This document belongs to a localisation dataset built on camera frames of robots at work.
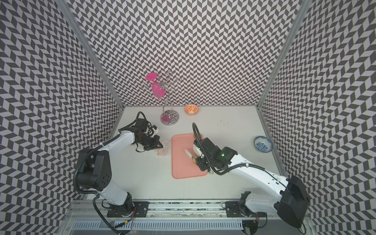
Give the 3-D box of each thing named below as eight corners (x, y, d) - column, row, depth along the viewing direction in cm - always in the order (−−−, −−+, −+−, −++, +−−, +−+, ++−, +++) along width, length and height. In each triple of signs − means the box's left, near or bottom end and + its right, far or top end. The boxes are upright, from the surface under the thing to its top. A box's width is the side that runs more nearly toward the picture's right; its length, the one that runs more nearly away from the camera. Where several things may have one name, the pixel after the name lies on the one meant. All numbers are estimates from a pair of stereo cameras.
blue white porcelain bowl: (253, 153, 95) (256, 149, 90) (249, 140, 102) (252, 135, 97) (271, 153, 95) (275, 149, 90) (266, 140, 102) (269, 135, 97)
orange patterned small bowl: (184, 116, 113) (184, 113, 111) (184, 107, 119) (184, 104, 117) (199, 116, 113) (199, 113, 111) (198, 107, 119) (198, 104, 117)
